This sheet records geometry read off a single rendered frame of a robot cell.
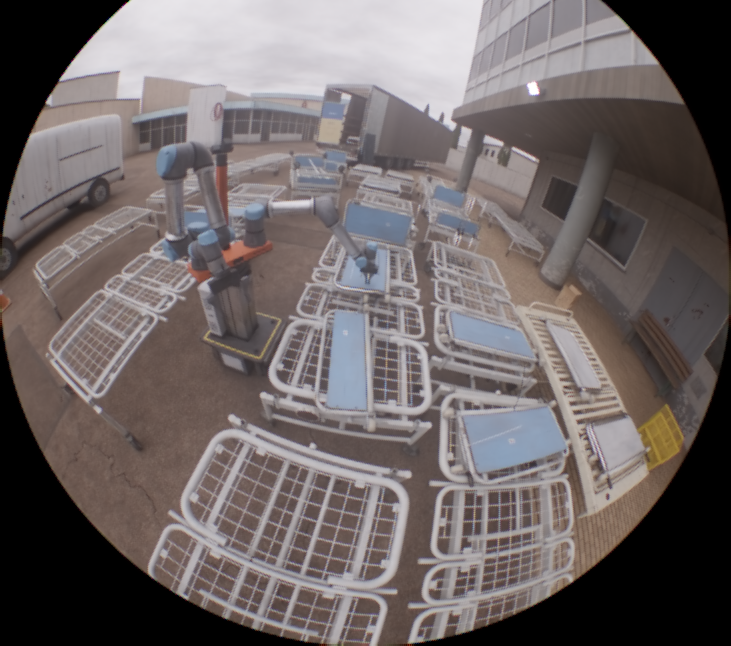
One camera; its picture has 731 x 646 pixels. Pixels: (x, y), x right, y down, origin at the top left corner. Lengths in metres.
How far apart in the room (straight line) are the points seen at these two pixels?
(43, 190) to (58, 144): 1.08
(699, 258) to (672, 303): 1.08
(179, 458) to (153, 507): 0.42
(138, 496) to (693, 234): 7.88
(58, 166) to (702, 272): 13.03
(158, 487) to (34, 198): 6.36
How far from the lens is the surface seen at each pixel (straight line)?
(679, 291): 6.15
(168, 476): 1.84
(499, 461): 1.35
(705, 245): 6.26
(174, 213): 1.14
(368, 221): 2.68
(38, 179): 7.22
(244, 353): 1.70
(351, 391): 1.25
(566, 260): 5.34
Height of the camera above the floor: 1.60
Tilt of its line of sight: 33 degrees down
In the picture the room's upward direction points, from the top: 13 degrees clockwise
